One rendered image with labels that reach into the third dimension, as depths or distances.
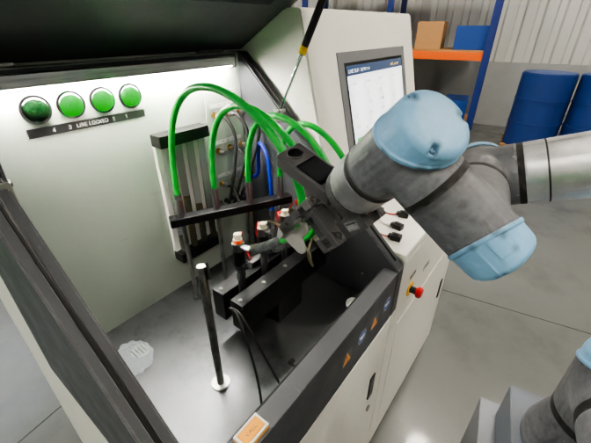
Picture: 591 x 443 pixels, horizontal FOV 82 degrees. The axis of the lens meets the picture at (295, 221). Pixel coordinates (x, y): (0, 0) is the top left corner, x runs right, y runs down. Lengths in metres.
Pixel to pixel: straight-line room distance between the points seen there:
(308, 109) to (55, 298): 0.70
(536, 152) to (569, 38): 6.54
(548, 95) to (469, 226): 4.86
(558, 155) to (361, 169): 0.22
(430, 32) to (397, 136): 5.52
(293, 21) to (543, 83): 4.41
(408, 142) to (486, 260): 0.14
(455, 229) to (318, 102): 0.67
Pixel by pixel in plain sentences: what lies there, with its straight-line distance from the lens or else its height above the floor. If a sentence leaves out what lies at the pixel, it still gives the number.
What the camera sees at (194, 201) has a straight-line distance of 1.00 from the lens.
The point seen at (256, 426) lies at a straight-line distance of 0.63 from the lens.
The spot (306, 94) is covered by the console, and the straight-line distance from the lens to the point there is 0.96.
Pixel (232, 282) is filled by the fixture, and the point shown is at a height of 0.98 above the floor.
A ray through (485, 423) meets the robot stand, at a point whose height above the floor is 0.80.
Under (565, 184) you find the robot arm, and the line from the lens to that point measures 0.47.
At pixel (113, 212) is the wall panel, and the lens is 0.90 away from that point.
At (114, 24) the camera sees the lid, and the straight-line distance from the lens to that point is 0.77.
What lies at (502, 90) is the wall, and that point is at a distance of 6.99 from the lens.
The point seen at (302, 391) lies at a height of 0.95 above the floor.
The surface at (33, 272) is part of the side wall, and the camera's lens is 0.59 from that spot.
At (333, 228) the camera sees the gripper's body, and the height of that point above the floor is 1.27.
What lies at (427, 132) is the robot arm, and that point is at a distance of 0.32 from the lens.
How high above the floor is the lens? 1.51
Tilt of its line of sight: 30 degrees down
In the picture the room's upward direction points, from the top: straight up
